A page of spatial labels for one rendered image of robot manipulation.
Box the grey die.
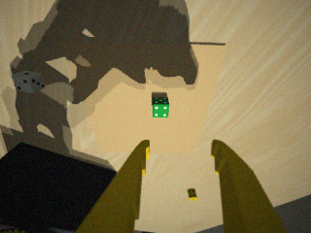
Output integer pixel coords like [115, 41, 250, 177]
[12, 71, 45, 93]

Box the olive yellow die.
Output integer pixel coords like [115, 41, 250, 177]
[188, 189, 197, 201]

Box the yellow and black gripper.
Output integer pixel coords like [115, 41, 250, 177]
[75, 139, 288, 233]

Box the tan flat mat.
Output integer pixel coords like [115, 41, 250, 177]
[61, 43, 227, 153]

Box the green die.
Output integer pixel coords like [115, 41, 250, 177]
[153, 97, 169, 117]

